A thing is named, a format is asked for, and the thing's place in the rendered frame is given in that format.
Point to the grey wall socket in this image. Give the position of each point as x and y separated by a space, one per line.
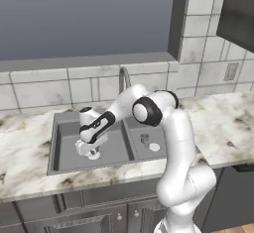
231 71

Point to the grey curved tap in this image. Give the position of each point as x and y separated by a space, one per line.
123 76

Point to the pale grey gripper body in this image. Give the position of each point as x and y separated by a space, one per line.
83 146

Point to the grey framed window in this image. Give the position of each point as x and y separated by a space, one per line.
82 15

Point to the grey panel under sink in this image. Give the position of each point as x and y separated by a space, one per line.
115 190

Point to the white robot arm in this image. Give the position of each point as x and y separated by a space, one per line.
177 144

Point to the grey double basin sink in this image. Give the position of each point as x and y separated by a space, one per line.
99 164

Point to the white round sink drain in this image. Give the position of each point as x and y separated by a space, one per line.
154 147
95 156

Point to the grey cupboard door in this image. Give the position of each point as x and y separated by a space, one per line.
72 222
145 217

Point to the grey cupboard run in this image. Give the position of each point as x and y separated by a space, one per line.
10 215

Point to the round silver door knob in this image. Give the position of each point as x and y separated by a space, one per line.
136 213
119 216

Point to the small grey cup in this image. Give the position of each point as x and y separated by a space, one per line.
144 139

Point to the dark wall cupboard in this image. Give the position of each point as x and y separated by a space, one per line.
238 12

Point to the dark grey dishwasher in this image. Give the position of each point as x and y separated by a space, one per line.
231 200

